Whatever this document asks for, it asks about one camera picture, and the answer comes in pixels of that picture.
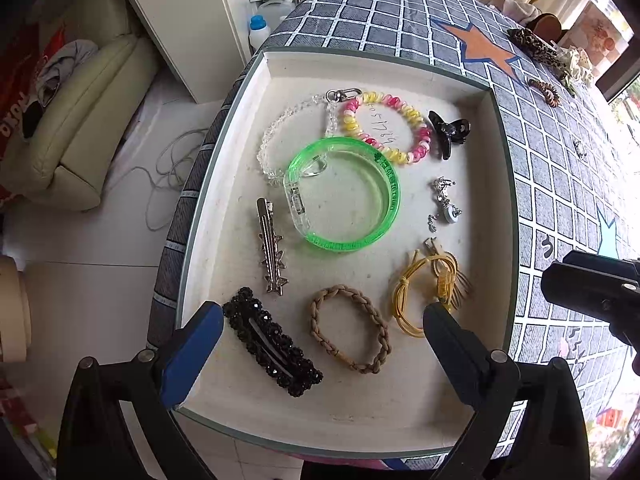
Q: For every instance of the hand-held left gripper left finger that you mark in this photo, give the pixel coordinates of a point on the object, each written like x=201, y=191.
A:
x=195, y=350

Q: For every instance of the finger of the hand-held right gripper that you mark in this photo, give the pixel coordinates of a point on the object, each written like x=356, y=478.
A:
x=590, y=285

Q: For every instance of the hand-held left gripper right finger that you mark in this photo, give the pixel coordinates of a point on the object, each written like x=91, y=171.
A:
x=450, y=340

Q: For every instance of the black beaded hair clip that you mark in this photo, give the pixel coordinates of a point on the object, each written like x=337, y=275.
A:
x=280, y=350

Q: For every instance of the white tray with green rim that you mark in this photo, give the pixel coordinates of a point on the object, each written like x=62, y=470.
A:
x=350, y=400

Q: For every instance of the silver spiked hair clip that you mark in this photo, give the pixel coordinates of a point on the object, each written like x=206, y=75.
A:
x=270, y=250

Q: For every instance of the green translucent bangle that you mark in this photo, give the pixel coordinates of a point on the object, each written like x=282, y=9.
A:
x=390, y=200

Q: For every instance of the black claw hair clip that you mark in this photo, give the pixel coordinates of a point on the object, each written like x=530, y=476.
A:
x=447, y=132

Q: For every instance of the blue felt star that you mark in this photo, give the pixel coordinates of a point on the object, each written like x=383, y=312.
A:
x=610, y=240

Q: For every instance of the small silver earring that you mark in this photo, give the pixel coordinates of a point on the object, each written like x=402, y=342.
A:
x=580, y=147

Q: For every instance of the beige round container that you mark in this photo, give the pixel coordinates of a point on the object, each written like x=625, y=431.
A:
x=12, y=310

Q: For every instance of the green gem hair clip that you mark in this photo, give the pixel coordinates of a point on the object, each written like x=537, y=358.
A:
x=569, y=85

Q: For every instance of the white polka dot scrunchie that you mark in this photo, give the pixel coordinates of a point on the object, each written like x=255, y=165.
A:
x=577, y=62

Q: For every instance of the leopard print hair clip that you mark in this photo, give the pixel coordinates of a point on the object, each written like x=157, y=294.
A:
x=537, y=47

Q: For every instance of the beige cushion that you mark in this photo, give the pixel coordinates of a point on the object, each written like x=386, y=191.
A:
x=85, y=125

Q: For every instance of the orange felt star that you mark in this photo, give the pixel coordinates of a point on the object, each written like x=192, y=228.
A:
x=480, y=47

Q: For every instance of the brown round wooden object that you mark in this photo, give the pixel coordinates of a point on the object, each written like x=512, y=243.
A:
x=544, y=26

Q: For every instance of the beige bag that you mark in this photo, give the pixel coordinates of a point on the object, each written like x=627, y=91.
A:
x=510, y=2

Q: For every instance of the red printed bag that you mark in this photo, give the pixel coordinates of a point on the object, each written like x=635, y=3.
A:
x=15, y=95

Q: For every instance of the grey cloth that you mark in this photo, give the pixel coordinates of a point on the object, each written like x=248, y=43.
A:
x=65, y=62

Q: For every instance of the white bottle with blue cap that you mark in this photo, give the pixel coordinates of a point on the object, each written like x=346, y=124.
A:
x=259, y=35

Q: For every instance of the white cabinet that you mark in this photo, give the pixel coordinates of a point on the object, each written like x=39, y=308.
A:
x=190, y=20

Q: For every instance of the grey checked tablecloth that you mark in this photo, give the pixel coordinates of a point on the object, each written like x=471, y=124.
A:
x=375, y=10

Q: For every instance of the white plastic jug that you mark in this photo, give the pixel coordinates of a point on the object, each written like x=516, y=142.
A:
x=277, y=12

